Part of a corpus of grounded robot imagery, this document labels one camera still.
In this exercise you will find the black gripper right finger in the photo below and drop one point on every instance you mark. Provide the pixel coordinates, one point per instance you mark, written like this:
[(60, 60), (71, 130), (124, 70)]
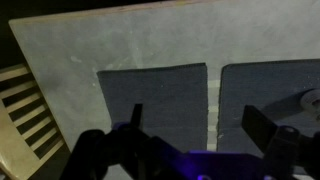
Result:
[(258, 128)]

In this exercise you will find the light wooden slat-back chair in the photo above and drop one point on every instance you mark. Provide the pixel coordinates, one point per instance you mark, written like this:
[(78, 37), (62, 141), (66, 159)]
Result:
[(13, 150)]

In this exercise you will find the blue cloth placemat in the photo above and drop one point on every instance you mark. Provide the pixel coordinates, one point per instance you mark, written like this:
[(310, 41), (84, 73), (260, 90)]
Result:
[(266, 83), (156, 96)]

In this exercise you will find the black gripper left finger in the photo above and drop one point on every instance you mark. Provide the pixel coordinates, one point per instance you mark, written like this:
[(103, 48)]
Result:
[(135, 115)]

